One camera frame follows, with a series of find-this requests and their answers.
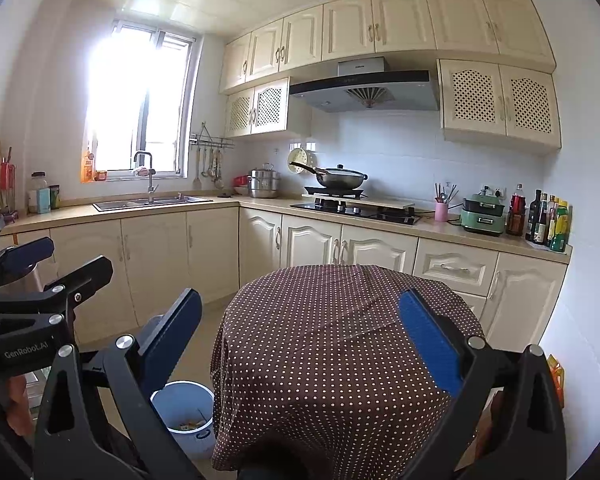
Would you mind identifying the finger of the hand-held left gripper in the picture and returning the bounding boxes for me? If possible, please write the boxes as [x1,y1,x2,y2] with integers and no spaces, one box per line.
[0,255,114,333]
[0,212,56,293]

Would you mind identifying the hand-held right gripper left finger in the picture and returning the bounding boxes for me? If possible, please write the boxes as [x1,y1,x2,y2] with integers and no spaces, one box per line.
[32,287,203,480]

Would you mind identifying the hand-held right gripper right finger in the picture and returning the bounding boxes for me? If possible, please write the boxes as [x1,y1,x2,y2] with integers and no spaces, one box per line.
[399,290,568,480]

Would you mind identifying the blue plastic trash bin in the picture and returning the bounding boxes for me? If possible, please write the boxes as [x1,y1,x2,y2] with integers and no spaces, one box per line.
[150,381,216,461]

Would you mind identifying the person's left hand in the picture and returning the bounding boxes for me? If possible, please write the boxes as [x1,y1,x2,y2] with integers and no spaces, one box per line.
[5,375,35,438]

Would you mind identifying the red utensil holder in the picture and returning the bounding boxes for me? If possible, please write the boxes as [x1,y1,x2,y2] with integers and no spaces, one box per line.
[0,147,16,211]

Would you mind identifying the cream lower kitchen cabinets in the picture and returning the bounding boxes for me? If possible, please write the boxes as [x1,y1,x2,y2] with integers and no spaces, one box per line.
[0,195,574,349]

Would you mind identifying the stainless steel sink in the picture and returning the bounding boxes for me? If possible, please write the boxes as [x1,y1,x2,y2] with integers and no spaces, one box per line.
[92,195,214,213]

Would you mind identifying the brown polka dot tablecloth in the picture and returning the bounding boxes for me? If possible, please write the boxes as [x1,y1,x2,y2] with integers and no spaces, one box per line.
[210,264,486,480]

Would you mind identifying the chrome faucet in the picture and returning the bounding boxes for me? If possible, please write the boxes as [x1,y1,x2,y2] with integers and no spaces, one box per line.
[132,151,160,205]

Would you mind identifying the orange packaging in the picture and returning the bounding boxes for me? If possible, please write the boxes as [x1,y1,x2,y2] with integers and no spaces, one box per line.
[547,354,566,409]

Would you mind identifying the green electric cooker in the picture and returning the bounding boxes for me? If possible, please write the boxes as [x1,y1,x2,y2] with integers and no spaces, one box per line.
[459,193,509,236]

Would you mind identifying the black glass hob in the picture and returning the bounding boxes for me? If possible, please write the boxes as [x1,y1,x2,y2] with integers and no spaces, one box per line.
[289,200,424,226]

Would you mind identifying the dark wine bottle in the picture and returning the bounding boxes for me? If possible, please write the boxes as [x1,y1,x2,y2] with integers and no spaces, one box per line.
[527,189,544,242]

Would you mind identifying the dark sauce bottle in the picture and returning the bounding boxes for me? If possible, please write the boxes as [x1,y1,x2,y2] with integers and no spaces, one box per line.
[537,192,551,245]

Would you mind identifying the green oil bottle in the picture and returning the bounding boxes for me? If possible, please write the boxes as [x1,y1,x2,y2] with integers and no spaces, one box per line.
[550,200,571,253]

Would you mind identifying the black portable gas stove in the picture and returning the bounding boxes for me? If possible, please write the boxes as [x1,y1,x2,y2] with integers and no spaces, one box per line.
[307,186,366,200]

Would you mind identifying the stainless steamer pot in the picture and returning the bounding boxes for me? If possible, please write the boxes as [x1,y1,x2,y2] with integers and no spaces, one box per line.
[247,162,283,200]

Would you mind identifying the sliding window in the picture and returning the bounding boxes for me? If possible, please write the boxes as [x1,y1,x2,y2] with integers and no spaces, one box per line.
[82,19,197,184]

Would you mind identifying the wok with lid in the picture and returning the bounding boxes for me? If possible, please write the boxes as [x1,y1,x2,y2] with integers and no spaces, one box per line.
[289,160,369,190]

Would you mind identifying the metal utensil rack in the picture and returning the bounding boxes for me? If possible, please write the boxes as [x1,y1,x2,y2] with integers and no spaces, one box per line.
[188,121,235,151]

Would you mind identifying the cream perforated round plate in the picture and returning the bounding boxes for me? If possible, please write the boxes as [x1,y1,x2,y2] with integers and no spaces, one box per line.
[286,148,309,175]

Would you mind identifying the cream lattice door cabinet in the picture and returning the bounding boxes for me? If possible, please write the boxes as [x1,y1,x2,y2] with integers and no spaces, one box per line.
[223,76,312,139]
[437,58,564,155]

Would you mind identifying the range hood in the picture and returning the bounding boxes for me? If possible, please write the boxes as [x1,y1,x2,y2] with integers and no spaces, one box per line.
[288,56,440,113]

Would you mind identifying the row of cream wall cabinets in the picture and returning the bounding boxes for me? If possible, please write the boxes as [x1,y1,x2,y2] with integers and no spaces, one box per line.
[218,0,557,95]

